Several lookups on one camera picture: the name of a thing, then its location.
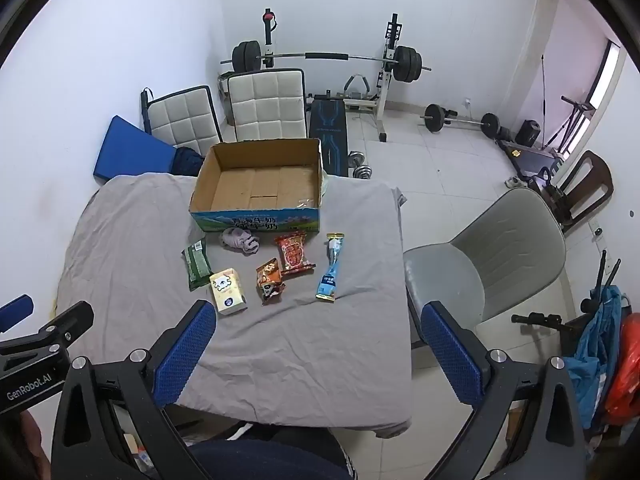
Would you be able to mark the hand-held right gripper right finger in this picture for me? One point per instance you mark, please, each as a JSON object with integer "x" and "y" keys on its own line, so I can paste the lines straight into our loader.
{"x": 452, "y": 360}

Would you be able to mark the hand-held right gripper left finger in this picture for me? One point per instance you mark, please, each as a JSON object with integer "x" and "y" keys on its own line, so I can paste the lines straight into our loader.
{"x": 184, "y": 355}

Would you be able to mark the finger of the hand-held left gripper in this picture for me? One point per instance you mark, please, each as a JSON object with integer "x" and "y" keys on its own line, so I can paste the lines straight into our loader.
{"x": 70, "y": 319}
{"x": 15, "y": 310}

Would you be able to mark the small cream carton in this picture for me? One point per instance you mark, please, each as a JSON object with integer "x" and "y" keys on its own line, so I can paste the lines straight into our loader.
{"x": 228, "y": 290}

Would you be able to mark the green snack packet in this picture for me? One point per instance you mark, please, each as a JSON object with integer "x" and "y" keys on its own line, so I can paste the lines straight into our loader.
{"x": 196, "y": 264}

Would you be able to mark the grey table cloth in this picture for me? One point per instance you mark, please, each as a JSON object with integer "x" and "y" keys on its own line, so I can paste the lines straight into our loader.
{"x": 135, "y": 240}

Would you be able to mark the orange snack packet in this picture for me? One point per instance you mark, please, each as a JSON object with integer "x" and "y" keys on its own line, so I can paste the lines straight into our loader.
{"x": 269, "y": 280}

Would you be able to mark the grey rolled sock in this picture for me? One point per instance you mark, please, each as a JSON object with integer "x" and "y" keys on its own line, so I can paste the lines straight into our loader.
{"x": 240, "y": 241}

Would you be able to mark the grey shell chair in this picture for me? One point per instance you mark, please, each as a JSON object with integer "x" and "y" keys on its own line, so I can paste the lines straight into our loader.
{"x": 500, "y": 240}

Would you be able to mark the person's dark trousers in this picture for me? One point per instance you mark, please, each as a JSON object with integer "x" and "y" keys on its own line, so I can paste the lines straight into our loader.
{"x": 270, "y": 455}

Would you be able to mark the blue plastic bag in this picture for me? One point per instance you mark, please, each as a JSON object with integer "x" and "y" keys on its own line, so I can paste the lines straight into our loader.
{"x": 597, "y": 350}

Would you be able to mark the red snack packet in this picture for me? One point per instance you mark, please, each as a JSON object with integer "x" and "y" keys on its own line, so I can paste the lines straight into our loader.
{"x": 294, "y": 255}

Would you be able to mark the long blue snack packet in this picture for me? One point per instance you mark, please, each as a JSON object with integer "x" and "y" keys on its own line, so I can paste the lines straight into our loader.
{"x": 331, "y": 270}

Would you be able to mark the red plastic bag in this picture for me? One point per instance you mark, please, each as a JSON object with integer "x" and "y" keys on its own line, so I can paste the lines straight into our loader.
{"x": 627, "y": 375}

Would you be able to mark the blue foam mat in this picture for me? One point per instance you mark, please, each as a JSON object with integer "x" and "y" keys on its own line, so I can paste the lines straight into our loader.
{"x": 130, "y": 150}

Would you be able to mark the open cardboard box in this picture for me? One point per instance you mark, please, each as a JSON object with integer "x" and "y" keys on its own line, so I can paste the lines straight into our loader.
{"x": 250, "y": 185}

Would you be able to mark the white shoes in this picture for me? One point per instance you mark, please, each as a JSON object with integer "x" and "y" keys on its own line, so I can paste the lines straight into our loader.
{"x": 515, "y": 181}

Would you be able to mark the dark blue dotted cloth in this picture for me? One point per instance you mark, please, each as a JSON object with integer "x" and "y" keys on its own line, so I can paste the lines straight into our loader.
{"x": 187, "y": 161}

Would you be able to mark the black treadmill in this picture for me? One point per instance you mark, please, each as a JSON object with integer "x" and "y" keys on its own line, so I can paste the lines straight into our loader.
{"x": 530, "y": 157}

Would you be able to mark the white padded chair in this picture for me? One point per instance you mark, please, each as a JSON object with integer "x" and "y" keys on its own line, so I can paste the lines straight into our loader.
{"x": 182, "y": 120}
{"x": 267, "y": 105}

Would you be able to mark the dark wooden chair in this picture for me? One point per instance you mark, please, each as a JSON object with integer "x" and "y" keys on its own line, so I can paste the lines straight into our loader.
{"x": 595, "y": 175}

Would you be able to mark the black speaker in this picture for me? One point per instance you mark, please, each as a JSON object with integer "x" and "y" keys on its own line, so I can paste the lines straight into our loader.
{"x": 528, "y": 132}

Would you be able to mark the short barbell with black plates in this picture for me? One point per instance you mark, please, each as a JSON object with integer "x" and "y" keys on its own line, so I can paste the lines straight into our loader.
{"x": 435, "y": 117}

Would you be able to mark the black sit-up bench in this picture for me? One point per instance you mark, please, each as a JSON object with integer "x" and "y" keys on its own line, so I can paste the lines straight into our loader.
{"x": 330, "y": 135}

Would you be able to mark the white weight rack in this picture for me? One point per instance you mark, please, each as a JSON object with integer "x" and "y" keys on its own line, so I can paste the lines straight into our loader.
{"x": 385, "y": 90}

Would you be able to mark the long barbell with black plates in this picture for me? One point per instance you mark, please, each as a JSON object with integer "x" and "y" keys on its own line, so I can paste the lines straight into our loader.
{"x": 325, "y": 55}

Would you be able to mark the black exercise frame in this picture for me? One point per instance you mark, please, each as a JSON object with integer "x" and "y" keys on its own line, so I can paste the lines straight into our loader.
{"x": 575, "y": 120}

